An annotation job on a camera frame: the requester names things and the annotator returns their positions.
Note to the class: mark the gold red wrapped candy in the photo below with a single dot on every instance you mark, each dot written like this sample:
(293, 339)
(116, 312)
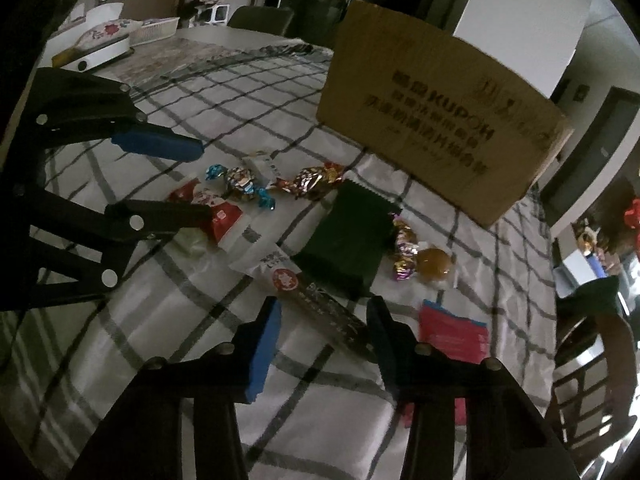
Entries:
(310, 181)

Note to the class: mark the round yellow pastry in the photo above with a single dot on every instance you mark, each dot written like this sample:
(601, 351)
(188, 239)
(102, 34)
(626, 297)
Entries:
(432, 262)

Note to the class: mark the small white snack packet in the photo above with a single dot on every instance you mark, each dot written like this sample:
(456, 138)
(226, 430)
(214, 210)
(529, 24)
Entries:
(260, 165)

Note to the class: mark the silver candy with blue twists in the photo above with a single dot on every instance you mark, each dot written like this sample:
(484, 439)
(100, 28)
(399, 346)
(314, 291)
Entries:
(239, 182)

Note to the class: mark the brown cardboard box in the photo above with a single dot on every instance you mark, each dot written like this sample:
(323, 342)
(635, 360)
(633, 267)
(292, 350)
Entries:
(425, 85)

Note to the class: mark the dark green jacket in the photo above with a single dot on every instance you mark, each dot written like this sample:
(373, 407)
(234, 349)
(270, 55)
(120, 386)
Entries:
(590, 295)

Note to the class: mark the brown wooden chair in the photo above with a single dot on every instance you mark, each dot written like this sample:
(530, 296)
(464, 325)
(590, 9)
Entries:
(595, 370)

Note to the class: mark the red bow decoration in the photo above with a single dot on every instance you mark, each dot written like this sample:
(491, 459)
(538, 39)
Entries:
(632, 215)

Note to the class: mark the floral cloth cover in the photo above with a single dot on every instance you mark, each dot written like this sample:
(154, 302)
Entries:
(107, 30)

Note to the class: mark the patterned table mat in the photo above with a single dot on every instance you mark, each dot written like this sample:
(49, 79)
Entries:
(175, 57)

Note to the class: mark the white grey checked tablecloth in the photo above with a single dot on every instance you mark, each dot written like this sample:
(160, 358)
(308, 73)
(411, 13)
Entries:
(165, 320)

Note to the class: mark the white tabletop appliance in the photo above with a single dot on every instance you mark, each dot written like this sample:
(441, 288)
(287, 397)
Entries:
(107, 55)

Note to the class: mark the white storage shelf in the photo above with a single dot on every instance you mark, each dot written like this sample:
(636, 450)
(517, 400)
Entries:
(215, 10)

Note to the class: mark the long dark snack stick packet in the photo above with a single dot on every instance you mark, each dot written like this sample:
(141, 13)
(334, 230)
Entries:
(320, 310)

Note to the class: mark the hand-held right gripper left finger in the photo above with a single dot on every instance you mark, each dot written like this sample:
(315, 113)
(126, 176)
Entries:
(264, 355)

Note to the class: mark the grey upholstered chair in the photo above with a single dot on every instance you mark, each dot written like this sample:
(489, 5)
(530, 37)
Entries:
(260, 20)

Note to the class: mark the dark green snack packet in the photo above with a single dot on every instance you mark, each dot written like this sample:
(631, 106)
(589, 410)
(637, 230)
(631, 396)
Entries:
(345, 240)

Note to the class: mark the purple gold wrapped candy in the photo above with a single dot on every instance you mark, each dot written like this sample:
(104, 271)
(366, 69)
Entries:
(405, 247)

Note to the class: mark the pink red snack packet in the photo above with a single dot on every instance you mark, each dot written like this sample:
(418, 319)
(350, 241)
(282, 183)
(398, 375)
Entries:
(452, 332)

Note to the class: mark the white plastic basket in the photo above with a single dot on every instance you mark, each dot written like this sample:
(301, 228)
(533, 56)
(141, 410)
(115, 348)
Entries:
(152, 29)

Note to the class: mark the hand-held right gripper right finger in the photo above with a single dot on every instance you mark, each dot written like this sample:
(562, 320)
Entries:
(387, 350)

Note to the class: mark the red and white snack packet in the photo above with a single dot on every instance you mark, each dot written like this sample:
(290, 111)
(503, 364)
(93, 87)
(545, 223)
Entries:
(222, 220)

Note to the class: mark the dark grey door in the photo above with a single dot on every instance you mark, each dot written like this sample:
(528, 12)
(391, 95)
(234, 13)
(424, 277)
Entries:
(590, 150)

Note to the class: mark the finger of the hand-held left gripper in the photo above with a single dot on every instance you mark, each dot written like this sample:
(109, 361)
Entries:
(157, 143)
(150, 214)

